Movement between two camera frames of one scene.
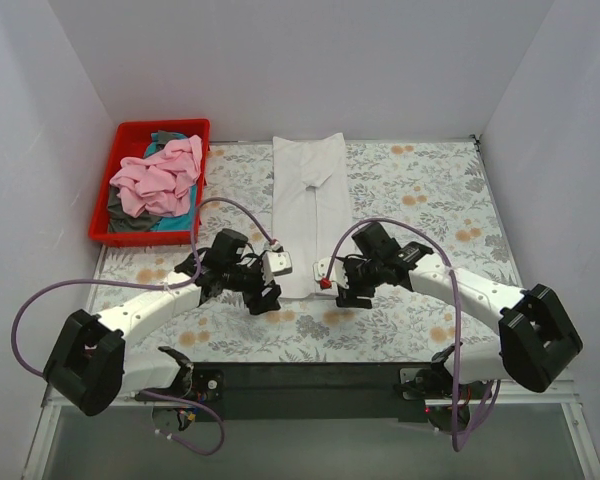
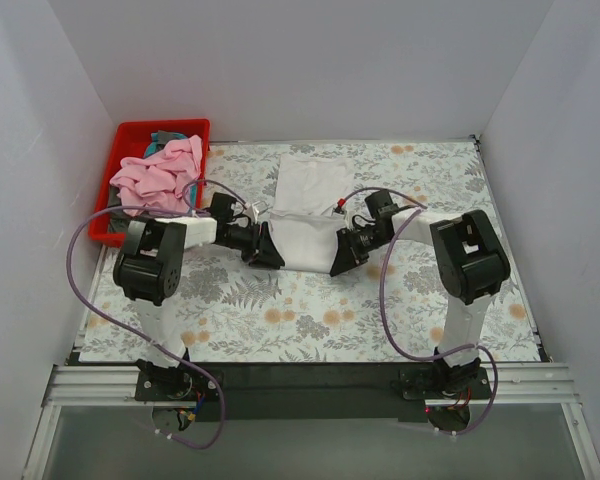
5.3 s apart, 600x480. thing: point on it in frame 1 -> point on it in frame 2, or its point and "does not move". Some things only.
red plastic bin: (133, 138) does not move
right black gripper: (350, 288) -> (348, 246)
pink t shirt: (159, 183) does not move
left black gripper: (259, 293) -> (259, 243)
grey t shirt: (120, 221) does not move
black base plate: (297, 393) does not move
